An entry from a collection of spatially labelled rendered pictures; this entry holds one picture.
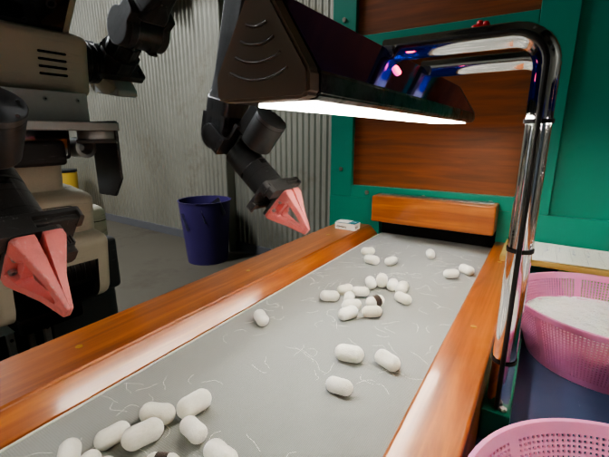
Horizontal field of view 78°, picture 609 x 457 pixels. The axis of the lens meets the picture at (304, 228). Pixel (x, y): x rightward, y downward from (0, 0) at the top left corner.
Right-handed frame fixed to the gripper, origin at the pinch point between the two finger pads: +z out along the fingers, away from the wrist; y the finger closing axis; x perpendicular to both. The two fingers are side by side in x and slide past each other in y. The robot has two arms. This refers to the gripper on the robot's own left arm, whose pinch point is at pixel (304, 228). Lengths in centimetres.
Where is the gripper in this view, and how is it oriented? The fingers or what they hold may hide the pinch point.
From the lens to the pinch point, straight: 65.5
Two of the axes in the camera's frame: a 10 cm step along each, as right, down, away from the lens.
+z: 6.3, 7.4, -2.4
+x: -5.6, 6.5, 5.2
